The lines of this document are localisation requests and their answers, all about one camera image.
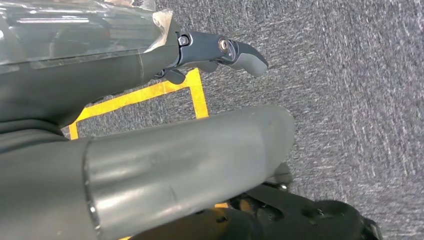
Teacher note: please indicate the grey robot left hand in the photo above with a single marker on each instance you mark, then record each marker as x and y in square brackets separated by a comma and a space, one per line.
[182, 159]

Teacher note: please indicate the yellow floor tape square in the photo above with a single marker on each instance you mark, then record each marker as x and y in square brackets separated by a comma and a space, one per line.
[198, 99]

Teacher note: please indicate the black robot foot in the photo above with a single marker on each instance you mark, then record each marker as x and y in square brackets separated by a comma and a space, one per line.
[298, 215]

